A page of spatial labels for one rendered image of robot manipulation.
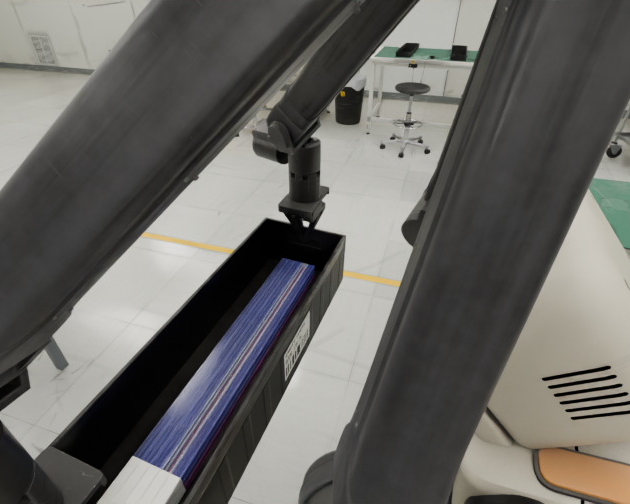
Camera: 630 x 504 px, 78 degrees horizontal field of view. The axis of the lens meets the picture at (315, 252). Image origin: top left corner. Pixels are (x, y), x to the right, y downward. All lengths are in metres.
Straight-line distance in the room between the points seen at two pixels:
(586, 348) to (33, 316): 0.31
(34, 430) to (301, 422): 1.10
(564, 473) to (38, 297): 0.36
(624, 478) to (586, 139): 0.27
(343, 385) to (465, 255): 1.71
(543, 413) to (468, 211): 0.20
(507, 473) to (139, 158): 0.33
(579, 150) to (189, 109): 0.16
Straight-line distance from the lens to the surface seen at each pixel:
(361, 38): 0.47
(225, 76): 0.17
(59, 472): 0.43
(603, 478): 0.39
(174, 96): 0.18
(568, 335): 0.28
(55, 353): 2.18
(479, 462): 0.38
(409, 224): 0.58
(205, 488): 0.48
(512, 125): 0.18
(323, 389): 1.86
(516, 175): 0.18
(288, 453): 1.72
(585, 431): 0.35
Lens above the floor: 1.53
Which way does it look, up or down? 36 degrees down
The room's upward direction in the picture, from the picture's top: straight up
